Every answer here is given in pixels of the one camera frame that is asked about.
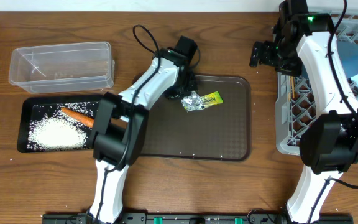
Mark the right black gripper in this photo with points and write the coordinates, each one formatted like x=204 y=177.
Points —
x=294 y=69

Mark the grey dishwasher rack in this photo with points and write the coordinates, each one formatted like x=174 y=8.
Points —
x=293 y=119

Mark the pile of white rice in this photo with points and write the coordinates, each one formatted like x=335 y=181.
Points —
x=50 y=129

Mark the brown serving tray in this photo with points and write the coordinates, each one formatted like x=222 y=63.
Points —
x=221 y=132

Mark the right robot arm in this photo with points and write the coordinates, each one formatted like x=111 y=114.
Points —
x=307 y=43

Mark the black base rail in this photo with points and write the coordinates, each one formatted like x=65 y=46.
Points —
x=142 y=218

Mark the black plastic tray bin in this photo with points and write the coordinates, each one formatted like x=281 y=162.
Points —
x=27 y=112

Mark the aluminium foil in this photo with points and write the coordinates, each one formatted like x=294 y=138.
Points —
x=192 y=102

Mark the wooden chopstick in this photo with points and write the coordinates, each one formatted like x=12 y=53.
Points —
x=292 y=83
x=289 y=89

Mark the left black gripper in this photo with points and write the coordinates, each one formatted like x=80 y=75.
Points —
x=173 y=94

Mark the large blue plate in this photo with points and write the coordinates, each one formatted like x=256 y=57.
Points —
x=348 y=54

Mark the orange carrot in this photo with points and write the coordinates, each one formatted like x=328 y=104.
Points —
x=83 y=119

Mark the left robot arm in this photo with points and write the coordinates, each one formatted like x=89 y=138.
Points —
x=118 y=134

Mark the clear plastic bin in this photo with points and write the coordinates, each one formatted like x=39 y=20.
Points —
x=62 y=67

